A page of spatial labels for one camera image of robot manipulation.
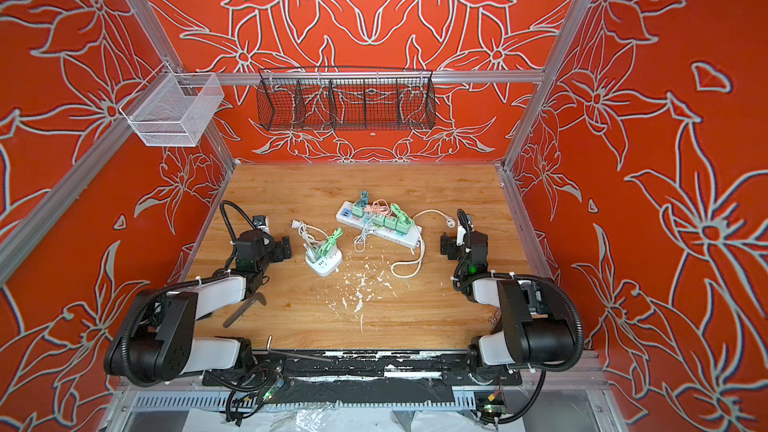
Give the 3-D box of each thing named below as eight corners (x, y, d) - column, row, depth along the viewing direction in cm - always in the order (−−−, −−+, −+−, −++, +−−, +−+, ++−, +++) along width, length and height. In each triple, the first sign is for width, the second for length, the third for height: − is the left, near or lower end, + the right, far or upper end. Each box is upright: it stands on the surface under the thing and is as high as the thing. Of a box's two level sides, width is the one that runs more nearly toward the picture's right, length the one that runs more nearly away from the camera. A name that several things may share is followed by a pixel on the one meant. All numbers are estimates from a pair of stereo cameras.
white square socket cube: (310, 280, 90) (309, 276, 87) (307, 261, 94) (305, 257, 91) (345, 269, 92) (344, 265, 90) (340, 251, 96) (339, 247, 94)
